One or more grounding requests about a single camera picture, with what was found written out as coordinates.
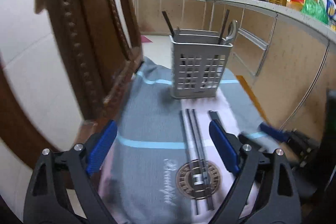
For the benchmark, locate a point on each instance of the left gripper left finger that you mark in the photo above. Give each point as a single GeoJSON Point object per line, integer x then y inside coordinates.
{"type": "Point", "coordinates": [47, 199]}

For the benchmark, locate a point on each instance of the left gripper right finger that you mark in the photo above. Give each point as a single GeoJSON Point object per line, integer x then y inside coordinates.
{"type": "Point", "coordinates": [264, 189]}

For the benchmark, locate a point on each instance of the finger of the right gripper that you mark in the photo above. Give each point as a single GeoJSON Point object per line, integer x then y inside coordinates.
{"type": "Point", "coordinates": [278, 135]}
{"type": "Point", "coordinates": [259, 141]}

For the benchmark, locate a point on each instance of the silver spoon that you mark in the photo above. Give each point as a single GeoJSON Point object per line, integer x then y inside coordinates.
{"type": "Point", "coordinates": [232, 32]}

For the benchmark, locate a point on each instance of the kitchen base cabinets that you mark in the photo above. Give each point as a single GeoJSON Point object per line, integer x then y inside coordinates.
{"type": "Point", "coordinates": [287, 58]}

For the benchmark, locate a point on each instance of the grey pink patterned cloth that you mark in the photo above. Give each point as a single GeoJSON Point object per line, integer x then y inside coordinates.
{"type": "Point", "coordinates": [143, 172]}

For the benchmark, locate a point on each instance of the white plastic utensil caddy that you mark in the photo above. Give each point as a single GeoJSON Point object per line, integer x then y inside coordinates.
{"type": "Point", "coordinates": [198, 63]}

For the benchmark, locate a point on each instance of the green plastic bag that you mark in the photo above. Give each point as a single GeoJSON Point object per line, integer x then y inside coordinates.
{"type": "Point", "coordinates": [315, 9]}

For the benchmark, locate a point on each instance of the brown wooden chair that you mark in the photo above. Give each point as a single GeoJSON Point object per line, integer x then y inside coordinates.
{"type": "Point", "coordinates": [99, 44]}

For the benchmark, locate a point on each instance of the blue snack bag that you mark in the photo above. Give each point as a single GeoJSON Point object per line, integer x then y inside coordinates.
{"type": "Point", "coordinates": [331, 13]}

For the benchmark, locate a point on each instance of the pink dustpan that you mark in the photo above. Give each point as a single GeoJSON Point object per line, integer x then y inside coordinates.
{"type": "Point", "coordinates": [144, 39]}

